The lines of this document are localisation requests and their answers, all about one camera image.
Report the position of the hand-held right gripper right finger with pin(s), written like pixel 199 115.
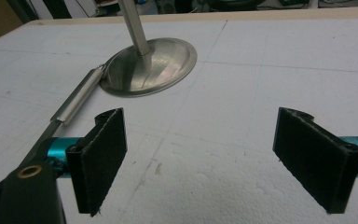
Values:
pixel 318 161

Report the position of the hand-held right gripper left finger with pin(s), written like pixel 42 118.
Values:
pixel 98 161

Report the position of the silver metal tube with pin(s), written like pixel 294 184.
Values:
pixel 77 96

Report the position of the white foam board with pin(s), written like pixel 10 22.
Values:
pixel 217 124

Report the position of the round metal stand base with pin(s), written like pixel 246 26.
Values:
pixel 155 70

